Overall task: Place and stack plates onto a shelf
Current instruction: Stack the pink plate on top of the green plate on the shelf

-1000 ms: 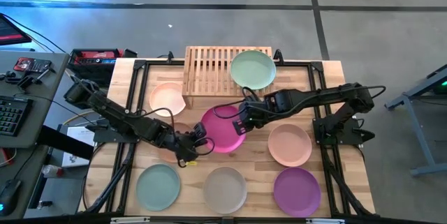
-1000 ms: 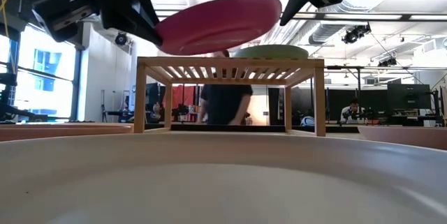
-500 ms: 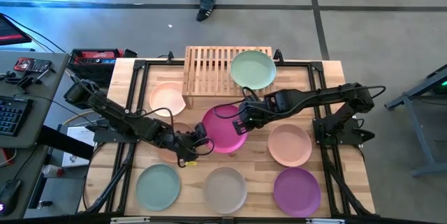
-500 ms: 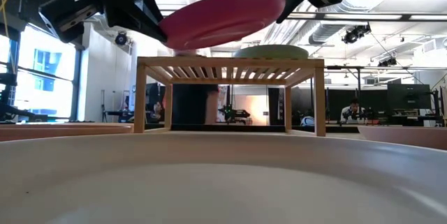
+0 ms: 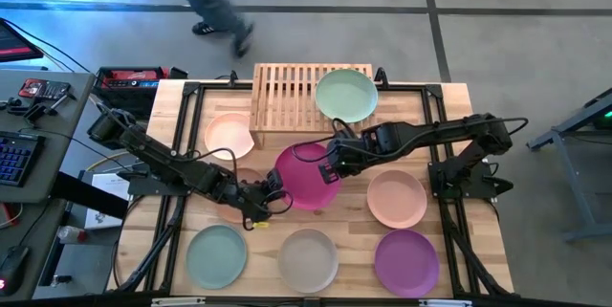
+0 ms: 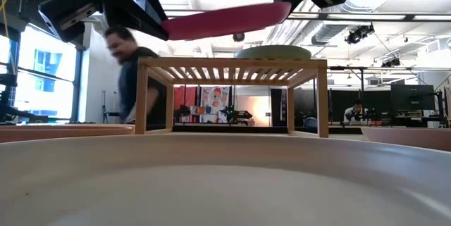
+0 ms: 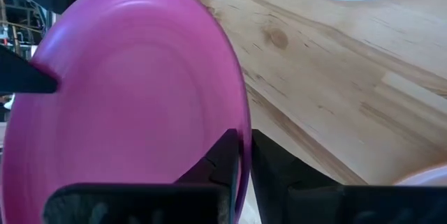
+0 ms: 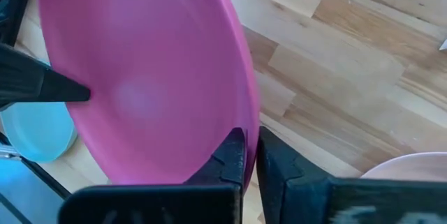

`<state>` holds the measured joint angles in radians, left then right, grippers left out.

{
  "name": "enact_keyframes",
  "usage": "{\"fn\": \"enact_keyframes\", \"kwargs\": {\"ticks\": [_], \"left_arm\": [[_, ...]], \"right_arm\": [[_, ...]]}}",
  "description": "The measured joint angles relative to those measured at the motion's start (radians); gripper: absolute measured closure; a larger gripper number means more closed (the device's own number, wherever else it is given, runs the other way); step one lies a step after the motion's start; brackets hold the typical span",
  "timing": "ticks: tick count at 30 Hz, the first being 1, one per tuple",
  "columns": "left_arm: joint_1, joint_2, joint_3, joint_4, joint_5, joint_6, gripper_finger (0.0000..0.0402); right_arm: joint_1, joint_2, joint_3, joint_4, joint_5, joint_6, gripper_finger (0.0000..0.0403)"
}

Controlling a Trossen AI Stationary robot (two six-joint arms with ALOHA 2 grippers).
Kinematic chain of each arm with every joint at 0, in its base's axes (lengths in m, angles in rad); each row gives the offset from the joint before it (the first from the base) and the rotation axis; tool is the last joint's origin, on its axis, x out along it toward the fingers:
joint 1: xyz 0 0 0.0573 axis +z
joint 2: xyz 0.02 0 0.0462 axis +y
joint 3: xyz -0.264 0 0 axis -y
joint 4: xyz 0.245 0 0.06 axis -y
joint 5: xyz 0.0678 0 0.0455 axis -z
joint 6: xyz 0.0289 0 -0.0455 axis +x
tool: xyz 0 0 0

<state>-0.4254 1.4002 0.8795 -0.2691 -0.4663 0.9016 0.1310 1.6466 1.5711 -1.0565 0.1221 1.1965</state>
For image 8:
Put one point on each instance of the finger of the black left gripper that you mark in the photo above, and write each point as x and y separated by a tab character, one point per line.
35	84

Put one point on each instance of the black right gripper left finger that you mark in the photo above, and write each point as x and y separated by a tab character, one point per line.
209	203

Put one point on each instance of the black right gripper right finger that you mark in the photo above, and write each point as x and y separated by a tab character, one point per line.
314	203

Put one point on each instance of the teal plate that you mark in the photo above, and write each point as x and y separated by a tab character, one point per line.
35	133

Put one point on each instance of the magenta plate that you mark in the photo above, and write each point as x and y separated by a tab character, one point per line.
157	60

